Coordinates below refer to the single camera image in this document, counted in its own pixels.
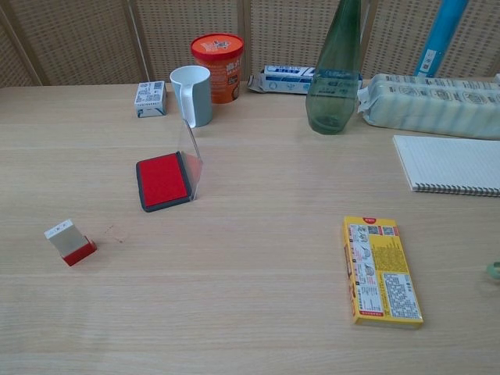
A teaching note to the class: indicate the small red white eraser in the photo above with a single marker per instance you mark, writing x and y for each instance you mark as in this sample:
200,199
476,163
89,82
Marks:
70,244

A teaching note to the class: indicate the blue cling film roll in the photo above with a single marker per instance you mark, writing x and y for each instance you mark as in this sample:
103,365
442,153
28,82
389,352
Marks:
437,39

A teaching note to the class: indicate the green spray bottle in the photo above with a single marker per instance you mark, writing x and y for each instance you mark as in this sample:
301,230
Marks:
336,78

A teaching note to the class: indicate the red stamp pad case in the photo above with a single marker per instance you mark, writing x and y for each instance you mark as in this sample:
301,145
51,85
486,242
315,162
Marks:
162,181

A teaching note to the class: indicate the small white barcode box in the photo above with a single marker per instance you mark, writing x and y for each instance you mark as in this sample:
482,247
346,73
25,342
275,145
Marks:
150,99

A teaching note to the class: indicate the yellow flat box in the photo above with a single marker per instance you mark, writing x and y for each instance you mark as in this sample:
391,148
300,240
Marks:
386,273

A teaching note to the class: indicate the green dustpan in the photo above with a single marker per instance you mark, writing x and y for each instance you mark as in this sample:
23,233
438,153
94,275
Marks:
495,271

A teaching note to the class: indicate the wicker folding screen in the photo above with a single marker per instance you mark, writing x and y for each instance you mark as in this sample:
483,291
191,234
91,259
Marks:
86,39

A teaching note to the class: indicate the white spiral notebook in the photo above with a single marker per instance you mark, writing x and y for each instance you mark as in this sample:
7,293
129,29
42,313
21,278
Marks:
449,164

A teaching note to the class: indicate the white grey mug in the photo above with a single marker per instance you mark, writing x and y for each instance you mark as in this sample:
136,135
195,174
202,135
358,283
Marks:
193,97

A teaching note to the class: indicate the blue white toothpaste box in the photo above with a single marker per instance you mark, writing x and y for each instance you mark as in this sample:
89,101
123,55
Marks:
281,80

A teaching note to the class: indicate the orange instant noodle cup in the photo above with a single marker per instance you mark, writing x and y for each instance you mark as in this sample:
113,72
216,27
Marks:
222,66

